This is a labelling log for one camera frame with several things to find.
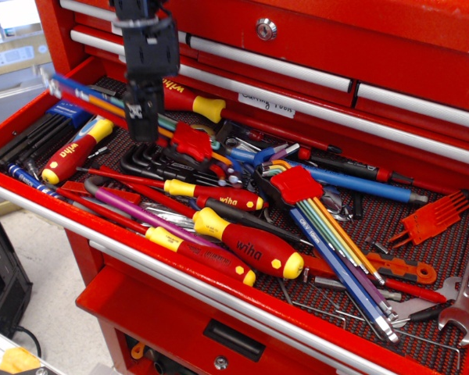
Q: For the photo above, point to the wiha screwdriver left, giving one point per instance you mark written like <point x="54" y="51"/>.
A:
<point x="63" y="164"/>

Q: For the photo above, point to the slim wiha screwdriver front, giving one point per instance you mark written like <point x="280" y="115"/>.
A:
<point x="215" y="258"/>

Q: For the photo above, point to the black computer case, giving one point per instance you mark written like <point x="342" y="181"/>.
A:
<point x="15" y="287"/>

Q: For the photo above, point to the slim wiha screwdriver middle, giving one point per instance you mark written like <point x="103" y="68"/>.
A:
<point x="239" y="198"/>

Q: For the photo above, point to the blue handled driver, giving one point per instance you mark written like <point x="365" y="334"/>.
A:
<point x="399" y="194"/>

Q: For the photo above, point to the black Allen key set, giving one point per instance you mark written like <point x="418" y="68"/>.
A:
<point x="149" y="161"/>

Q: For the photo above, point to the blue white screwdriver handle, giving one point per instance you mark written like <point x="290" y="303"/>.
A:
<point x="86" y="128"/>

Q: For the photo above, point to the red tool chest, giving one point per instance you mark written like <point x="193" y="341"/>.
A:
<point x="386" y="81"/>

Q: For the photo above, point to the slim wiha screwdriver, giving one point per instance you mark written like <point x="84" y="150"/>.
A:
<point x="215" y="258"/>
<point x="239" y="198"/>

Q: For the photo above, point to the rainbow allen key set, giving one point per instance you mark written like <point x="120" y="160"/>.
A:
<point x="294" y="189"/>
<point x="136" y="112"/>

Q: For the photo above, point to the orange black flat tool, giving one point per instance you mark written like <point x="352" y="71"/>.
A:
<point x="407" y="270"/>

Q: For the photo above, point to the orange plastic comb gauge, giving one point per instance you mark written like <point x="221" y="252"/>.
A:
<point x="431" y="219"/>

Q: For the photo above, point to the chest lock cylinder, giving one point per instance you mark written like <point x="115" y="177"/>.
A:
<point x="266" y="29"/>

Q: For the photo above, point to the large wiha screwdriver top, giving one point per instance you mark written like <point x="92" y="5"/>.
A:
<point x="181" y="98"/>

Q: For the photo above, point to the large wiha screwdriver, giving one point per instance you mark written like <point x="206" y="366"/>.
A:
<point x="181" y="98"/>
<point x="262" y="250"/>

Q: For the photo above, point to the blue folding hex key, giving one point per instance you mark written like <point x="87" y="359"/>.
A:
<point x="245" y="161"/>

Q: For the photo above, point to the blue pen tool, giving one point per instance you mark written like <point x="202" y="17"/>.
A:
<point x="23" y="176"/>

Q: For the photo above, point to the blue holder black Allen keys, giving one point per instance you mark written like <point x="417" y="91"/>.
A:
<point x="57" y="123"/>

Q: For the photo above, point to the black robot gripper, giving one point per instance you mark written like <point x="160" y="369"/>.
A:
<point x="151" y="50"/>

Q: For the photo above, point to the large wiha screwdriver front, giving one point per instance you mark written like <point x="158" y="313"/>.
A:
<point x="262" y="250"/>

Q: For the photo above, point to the purple large Allen key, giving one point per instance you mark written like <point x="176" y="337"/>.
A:
<point x="136" y="211"/>

